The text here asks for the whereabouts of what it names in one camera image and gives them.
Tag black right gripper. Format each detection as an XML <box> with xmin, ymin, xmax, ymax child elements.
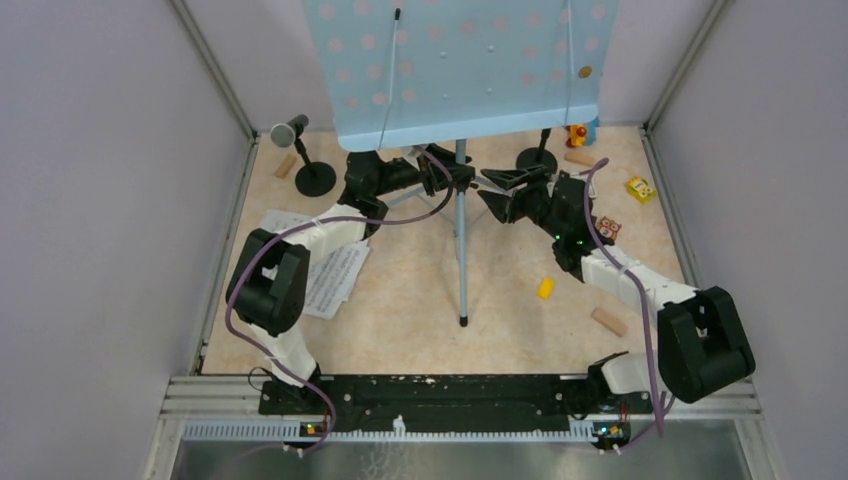
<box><xmin>477</xmin><ymin>166</ymin><xmax>566</xmax><ymax>241</ymax></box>

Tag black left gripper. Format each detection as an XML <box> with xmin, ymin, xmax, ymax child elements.
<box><xmin>371</xmin><ymin>139</ymin><xmax>473</xmax><ymax>197</ymax></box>

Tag light blue music stand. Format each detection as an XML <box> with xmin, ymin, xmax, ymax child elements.
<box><xmin>301</xmin><ymin>0</ymin><xmax>621</xmax><ymax>329</ymax></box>

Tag sheet music page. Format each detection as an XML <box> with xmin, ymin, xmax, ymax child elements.
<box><xmin>303</xmin><ymin>241</ymin><xmax>370</xmax><ymax>320</ymax></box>
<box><xmin>258</xmin><ymin>210</ymin><xmax>313</xmax><ymax>234</ymax></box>

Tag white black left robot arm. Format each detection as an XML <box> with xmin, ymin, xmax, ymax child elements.
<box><xmin>225</xmin><ymin>144</ymin><xmax>476</xmax><ymax>414</ymax></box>

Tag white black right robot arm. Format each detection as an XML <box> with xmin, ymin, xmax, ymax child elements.
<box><xmin>479</xmin><ymin>166</ymin><xmax>756</xmax><ymax>412</ymax></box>

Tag black stand for gold microphone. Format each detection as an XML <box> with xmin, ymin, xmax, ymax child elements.
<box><xmin>515</xmin><ymin>128</ymin><xmax>558</xmax><ymax>174</ymax></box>

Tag colourful toy block figure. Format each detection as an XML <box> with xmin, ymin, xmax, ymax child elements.
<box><xmin>565</xmin><ymin>118</ymin><xmax>600</xmax><ymax>148</ymax></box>

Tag yellow toy brick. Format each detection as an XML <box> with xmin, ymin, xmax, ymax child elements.
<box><xmin>536</xmin><ymin>277</ymin><xmax>556</xmax><ymax>300</ymax></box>

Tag owl figure toy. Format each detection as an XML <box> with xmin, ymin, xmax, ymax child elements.
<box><xmin>596</xmin><ymin>216</ymin><xmax>622</xmax><ymax>242</ymax></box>

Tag yellow small toy box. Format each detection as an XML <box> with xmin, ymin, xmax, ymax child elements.
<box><xmin>626</xmin><ymin>176</ymin><xmax>657</xmax><ymax>204</ymax></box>

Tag black stand for silver microphone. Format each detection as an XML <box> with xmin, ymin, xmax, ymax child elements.
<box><xmin>294</xmin><ymin>138</ymin><xmax>337</xmax><ymax>198</ymax></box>

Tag wooden block back left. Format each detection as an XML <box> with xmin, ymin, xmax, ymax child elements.
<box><xmin>274</xmin><ymin>155</ymin><xmax>298</xmax><ymax>179</ymax></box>

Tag silver black microphone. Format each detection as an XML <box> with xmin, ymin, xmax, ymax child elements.
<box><xmin>269</xmin><ymin>114</ymin><xmax>309</xmax><ymax>148</ymax></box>

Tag wooden block front right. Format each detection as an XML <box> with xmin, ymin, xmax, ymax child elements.
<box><xmin>591</xmin><ymin>308</ymin><xmax>628</xmax><ymax>338</ymax></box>

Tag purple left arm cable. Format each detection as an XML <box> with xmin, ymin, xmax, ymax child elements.
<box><xmin>223</xmin><ymin>146</ymin><xmax>458</xmax><ymax>458</ymax></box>

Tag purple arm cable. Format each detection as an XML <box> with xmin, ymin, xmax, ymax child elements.
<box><xmin>581</xmin><ymin>157</ymin><xmax>677</xmax><ymax>455</ymax></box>
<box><xmin>223</xmin><ymin>146</ymin><xmax>458</xmax><ymax>458</ymax></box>

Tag wooden block near back wall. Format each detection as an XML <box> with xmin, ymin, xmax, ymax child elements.
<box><xmin>564</xmin><ymin>152</ymin><xmax>597</xmax><ymax>168</ymax></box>

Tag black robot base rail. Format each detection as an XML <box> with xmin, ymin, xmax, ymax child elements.
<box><xmin>258</xmin><ymin>374</ymin><xmax>654</xmax><ymax>435</ymax></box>

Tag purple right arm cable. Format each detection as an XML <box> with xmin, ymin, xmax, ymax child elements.
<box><xmin>581</xmin><ymin>157</ymin><xmax>677</xmax><ymax>455</ymax></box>

